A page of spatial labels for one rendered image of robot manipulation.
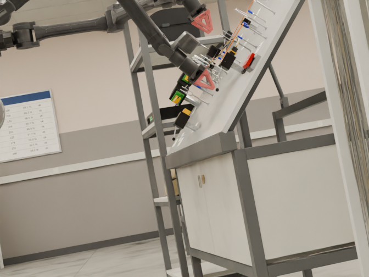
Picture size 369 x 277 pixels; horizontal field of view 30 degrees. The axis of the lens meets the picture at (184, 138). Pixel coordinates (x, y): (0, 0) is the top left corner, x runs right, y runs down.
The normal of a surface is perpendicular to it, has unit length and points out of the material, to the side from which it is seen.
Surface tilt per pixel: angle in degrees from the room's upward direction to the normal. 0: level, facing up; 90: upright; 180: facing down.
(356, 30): 90
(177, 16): 90
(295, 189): 90
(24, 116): 90
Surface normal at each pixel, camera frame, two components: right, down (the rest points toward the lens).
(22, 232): 0.05, -0.07
